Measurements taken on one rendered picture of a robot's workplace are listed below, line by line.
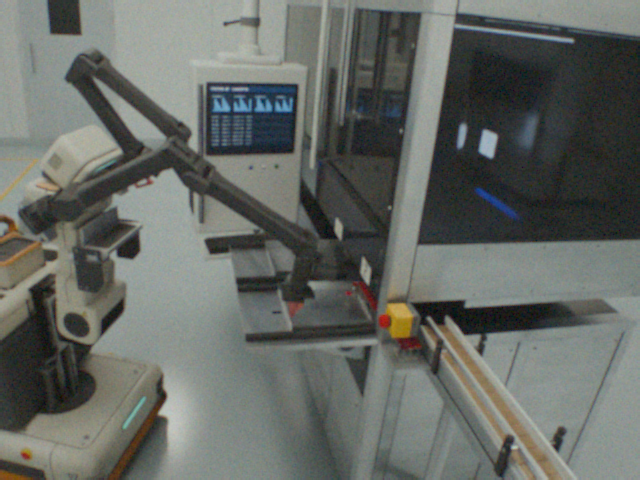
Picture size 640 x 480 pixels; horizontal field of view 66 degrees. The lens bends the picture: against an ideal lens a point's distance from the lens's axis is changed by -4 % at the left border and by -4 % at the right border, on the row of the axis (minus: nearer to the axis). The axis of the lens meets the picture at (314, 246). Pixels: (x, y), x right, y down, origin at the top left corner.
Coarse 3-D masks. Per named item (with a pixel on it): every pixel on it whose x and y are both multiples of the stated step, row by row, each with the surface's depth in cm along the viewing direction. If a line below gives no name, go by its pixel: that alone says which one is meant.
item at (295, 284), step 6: (294, 276) 150; (294, 282) 151; (300, 282) 150; (306, 282) 151; (282, 288) 153; (288, 288) 153; (294, 288) 151; (300, 288) 151; (306, 288) 153; (282, 294) 151; (288, 294) 151; (294, 294) 151; (300, 294) 152; (306, 294) 153; (312, 294) 154
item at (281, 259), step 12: (276, 240) 206; (324, 240) 210; (336, 240) 211; (276, 252) 203; (288, 252) 204; (324, 252) 207; (336, 252) 208; (276, 264) 194; (288, 264) 195; (348, 264) 199; (348, 276) 190; (360, 276) 191
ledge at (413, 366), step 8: (384, 344) 153; (392, 344) 154; (384, 352) 150; (392, 352) 150; (392, 360) 147; (408, 360) 147; (416, 360) 147; (424, 360) 148; (392, 368) 144; (400, 368) 144; (408, 368) 144; (416, 368) 144; (424, 368) 145
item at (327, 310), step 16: (320, 288) 179; (336, 288) 181; (288, 304) 169; (320, 304) 171; (336, 304) 172; (352, 304) 172; (288, 320) 158; (304, 320) 161; (320, 320) 162; (336, 320) 163; (352, 320) 164; (368, 320) 164
